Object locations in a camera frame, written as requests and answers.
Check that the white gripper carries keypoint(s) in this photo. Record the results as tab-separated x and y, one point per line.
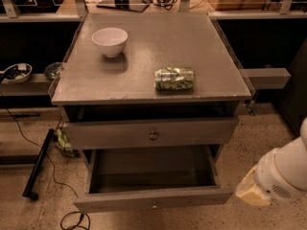
271	175

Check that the grey drawer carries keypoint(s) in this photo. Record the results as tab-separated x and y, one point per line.
150	126
151	178

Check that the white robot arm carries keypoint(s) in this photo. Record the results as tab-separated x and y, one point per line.
300	142

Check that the grey top drawer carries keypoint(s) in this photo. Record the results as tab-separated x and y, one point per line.
150	126

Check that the grey wooden drawer cabinet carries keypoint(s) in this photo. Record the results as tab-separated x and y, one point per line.
156	40

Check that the green chip bag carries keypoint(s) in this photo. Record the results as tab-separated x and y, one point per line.
174	78

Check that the green bag on floor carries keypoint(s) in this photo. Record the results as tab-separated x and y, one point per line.
63	144

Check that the white ceramic bowl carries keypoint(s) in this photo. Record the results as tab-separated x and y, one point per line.
110	41

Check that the black metal bar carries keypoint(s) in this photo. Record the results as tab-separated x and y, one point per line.
28	191

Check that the dark green plate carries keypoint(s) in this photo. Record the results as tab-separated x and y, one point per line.
52	70

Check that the black monitor stand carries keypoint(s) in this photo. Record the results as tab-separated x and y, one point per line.
123	5

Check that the grey low shelf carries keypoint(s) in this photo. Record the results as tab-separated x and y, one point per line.
35	85

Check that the white bowl on shelf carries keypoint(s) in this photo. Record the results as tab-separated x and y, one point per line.
17	73

